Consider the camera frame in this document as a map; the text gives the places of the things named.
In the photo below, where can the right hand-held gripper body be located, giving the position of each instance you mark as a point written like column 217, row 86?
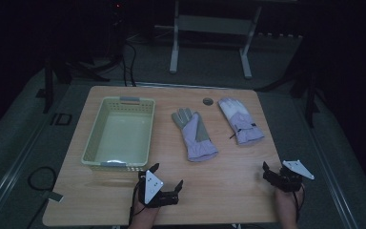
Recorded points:
column 294, row 170

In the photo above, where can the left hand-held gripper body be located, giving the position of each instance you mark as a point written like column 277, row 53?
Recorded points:
column 152, row 187

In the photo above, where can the pale green plastic basket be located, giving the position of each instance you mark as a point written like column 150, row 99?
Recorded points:
column 120, row 136

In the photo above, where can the lilac glove with grey palm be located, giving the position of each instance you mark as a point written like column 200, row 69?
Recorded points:
column 193, row 136

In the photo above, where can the lilac glove with white fingers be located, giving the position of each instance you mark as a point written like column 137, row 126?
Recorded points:
column 241, row 122

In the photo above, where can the person's left hand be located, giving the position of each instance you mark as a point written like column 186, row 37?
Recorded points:
column 144, row 218

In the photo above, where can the person's right hand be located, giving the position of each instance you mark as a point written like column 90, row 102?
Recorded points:
column 286, row 206

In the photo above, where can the black metal stand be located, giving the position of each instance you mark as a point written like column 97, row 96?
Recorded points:
column 48, row 86
column 311, row 95

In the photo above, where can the grey tape piece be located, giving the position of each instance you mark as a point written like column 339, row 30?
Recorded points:
column 55, row 197

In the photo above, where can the dark device with red light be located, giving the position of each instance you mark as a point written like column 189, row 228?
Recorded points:
column 117, row 9

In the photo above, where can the white metal desk frame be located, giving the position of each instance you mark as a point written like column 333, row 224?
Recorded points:
column 214, row 24

